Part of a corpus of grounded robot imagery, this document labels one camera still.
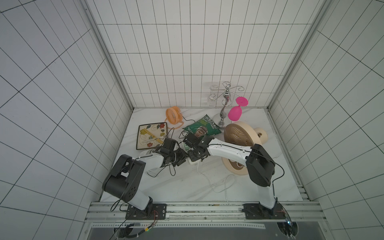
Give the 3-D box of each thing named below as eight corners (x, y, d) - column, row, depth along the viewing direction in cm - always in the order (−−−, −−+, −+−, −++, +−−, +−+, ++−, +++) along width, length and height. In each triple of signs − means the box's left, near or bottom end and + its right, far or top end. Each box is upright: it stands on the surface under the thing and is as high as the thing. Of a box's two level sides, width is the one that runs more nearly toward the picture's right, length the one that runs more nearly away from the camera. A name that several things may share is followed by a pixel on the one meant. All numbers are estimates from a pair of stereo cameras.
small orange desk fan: (165, 129, 106) (163, 119, 97) (167, 116, 114) (165, 106, 105) (182, 129, 106) (182, 119, 97) (183, 116, 114) (182, 106, 105)
